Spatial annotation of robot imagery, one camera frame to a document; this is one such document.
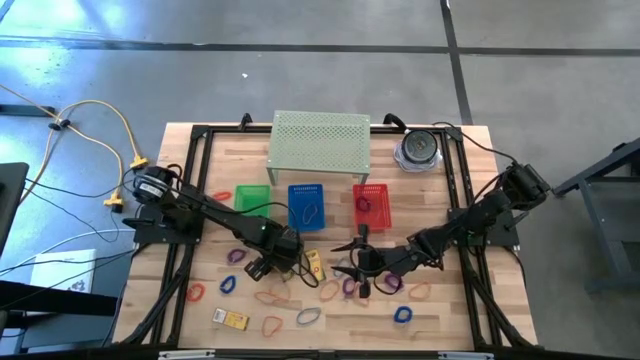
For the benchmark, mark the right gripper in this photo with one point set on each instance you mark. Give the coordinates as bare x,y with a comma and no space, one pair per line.
382,260

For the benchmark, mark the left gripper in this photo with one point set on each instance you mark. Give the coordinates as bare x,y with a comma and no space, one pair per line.
282,245

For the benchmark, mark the green plastic basket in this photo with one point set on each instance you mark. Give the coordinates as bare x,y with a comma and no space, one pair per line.
252,197

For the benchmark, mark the blue coil wristband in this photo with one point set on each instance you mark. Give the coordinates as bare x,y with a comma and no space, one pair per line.
395,315
221,285

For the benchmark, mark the red coil wristband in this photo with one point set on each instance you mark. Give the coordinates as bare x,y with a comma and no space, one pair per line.
188,293
215,196

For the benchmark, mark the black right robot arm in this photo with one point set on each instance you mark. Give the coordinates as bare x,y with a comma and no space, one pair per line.
480,215

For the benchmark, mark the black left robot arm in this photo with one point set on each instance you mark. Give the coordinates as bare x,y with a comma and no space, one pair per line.
220,215

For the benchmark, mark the black desk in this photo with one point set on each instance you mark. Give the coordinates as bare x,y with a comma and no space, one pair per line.
50,300

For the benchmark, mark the red plastic basket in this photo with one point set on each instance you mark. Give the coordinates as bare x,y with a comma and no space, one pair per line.
377,217

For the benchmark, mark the blue plastic basket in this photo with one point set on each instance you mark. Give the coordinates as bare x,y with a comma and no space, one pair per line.
300,197

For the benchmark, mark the yellow crayon box white label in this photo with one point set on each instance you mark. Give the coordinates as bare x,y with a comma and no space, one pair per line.
232,320

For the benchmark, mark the green perforated metal shelf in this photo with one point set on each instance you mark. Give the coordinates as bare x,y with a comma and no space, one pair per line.
320,142

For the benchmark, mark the crumpled white plastic bag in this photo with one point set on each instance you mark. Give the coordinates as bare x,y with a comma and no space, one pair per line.
397,159

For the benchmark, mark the black crossbeam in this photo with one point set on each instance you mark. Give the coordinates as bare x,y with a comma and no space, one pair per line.
300,356

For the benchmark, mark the black table clamp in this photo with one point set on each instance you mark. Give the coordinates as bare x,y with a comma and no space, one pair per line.
245,120
392,120

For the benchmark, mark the white cardboard box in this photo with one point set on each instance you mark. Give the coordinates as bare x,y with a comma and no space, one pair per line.
60,270

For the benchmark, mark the dark grey metal table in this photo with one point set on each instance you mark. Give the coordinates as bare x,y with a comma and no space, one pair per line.
620,235

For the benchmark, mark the black flat panel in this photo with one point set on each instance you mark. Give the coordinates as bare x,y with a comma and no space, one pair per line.
10,200

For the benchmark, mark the black floor bar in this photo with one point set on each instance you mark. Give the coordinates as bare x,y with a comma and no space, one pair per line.
25,110

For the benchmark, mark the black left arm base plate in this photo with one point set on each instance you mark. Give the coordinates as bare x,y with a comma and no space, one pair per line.
150,232

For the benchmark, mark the silver metal bracket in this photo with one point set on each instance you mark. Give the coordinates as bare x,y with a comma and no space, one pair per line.
465,356
185,355

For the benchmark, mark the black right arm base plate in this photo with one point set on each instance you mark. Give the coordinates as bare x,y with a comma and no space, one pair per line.
505,235

